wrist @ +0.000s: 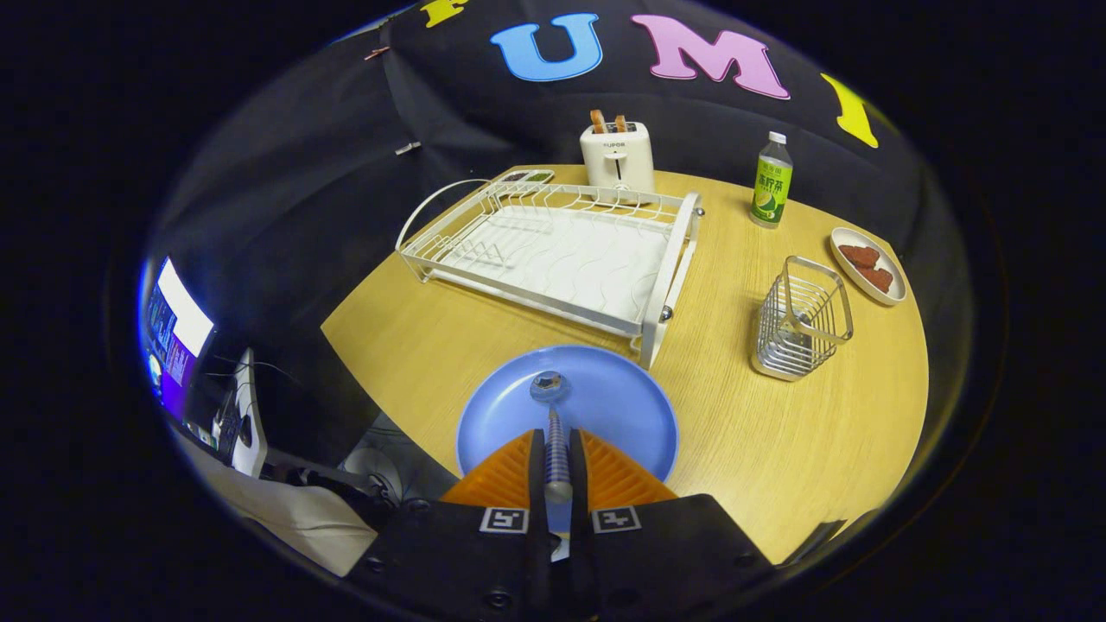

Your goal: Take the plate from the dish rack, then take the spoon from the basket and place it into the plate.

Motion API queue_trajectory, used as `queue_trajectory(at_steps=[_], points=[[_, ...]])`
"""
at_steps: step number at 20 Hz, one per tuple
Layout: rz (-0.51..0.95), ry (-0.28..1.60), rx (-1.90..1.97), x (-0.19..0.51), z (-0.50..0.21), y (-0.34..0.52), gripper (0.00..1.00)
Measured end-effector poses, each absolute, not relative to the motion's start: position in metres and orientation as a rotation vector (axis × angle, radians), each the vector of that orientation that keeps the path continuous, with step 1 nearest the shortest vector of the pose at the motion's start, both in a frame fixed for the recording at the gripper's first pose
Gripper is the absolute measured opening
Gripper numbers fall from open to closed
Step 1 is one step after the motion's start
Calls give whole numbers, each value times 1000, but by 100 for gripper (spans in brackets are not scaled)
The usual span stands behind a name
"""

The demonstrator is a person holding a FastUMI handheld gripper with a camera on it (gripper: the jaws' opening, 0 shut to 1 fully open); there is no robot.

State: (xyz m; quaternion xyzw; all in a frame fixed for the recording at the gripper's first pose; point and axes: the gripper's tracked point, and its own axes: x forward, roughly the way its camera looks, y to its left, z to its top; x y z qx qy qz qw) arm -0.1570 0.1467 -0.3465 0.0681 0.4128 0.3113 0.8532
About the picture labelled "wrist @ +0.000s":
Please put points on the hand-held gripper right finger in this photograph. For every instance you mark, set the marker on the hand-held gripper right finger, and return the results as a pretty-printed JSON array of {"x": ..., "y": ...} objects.
[{"x": 577, "y": 484}]

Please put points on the white divided condiment tray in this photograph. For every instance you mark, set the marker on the white divided condiment tray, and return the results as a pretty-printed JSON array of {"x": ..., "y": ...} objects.
[{"x": 525, "y": 176}]

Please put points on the blue plate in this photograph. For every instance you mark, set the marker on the blue plate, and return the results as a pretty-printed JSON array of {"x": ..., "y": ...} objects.
[{"x": 622, "y": 406}]

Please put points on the white cloth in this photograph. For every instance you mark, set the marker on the white cloth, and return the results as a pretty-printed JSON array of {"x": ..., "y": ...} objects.
[{"x": 302, "y": 518}]

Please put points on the black backdrop cloth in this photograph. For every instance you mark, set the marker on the black backdrop cloth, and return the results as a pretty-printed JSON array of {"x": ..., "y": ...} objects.
[{"x": 302, "y": 173}]

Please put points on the red meat piece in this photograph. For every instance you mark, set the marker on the red meat piece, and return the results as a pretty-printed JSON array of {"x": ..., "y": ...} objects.
[
  {"x": 877, "y": 279},
  {"x": 859, "y": 256}
]

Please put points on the white toaster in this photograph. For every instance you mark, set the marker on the white toaster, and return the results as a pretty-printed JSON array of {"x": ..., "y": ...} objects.
[{"x": 616, "y": 164}]

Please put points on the green tea bottle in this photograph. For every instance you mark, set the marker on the green tea bottle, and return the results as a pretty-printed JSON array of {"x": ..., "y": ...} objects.
[{"x": 771, "y": 186}]

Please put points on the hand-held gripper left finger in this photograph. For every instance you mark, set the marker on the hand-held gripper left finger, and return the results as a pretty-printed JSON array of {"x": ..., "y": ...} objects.
[{"x": 432, "y": 561}]

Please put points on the white oval plate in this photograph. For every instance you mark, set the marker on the white oval plate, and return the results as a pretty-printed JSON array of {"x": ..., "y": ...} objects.
[{"x": 890, "y": 289}]

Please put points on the silver clip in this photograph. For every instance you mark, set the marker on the silver clip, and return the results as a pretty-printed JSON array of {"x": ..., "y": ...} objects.
[{"x": 408, "y": 148}]

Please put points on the computer monitor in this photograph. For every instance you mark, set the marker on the computer monitor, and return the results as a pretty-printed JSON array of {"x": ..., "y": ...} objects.
[{"x": 177, "y": 337}]

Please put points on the copper clip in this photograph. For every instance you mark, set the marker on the copper clip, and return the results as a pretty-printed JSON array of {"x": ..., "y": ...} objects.
[{"x": 377, "y": 53}]

